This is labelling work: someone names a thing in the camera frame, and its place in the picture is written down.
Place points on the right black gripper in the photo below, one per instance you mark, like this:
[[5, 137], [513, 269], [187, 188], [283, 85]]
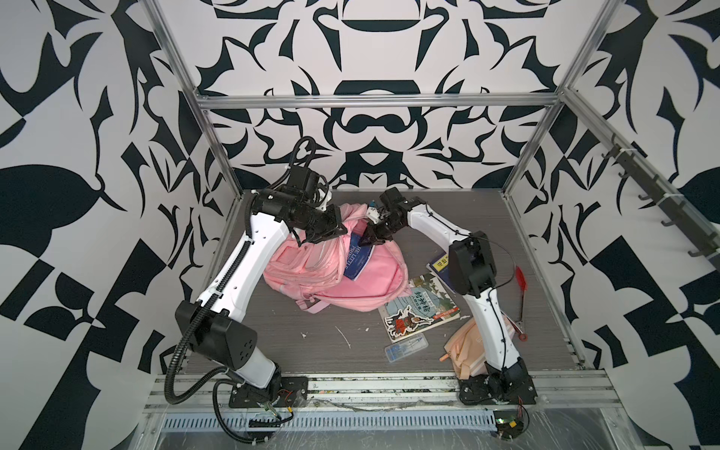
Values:
[[372, 235]]

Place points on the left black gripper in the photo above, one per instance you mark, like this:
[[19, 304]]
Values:
[[335, 229]]

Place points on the blue Little Prince book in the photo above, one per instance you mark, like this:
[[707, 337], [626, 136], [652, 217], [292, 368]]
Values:
[[358, 257]]

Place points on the pink school backpack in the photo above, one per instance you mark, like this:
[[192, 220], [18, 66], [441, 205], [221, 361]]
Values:
[[312, 274]]

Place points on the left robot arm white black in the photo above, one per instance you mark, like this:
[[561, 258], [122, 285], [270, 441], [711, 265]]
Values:
[[297, 205]]

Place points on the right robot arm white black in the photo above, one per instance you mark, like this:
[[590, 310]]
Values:
[[472, 274]]

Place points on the clear plastic ruler case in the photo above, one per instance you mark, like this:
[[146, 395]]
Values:
[[405, 348]]

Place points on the peach pink pencil case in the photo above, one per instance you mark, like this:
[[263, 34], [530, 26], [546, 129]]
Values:
[[466, 352]]

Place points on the dark navy notebook yellow label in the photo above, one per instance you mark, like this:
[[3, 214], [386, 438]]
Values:
[[439, 266]]

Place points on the illustrated comic book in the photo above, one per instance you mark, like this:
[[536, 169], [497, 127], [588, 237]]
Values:
[[427, 306]]

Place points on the red pen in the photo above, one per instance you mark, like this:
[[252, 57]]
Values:
[[523, 288]]

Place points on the small circuit board front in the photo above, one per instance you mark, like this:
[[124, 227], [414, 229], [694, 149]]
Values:
[[509, 425]]

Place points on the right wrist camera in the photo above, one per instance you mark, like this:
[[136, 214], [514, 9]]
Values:
[[374, 213]]

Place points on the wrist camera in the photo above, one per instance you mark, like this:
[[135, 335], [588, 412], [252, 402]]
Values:
[[324, 196], [374, 213]]

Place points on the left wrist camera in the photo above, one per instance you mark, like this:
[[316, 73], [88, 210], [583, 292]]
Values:
[[324, 196]]

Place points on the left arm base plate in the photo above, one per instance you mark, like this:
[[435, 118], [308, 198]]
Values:
[[281, 392]]

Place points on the aluminium frame crossbar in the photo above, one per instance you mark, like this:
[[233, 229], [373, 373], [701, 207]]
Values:
[[376, 101]]

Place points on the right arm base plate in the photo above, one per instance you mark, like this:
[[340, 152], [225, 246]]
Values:
[[496, 389]]

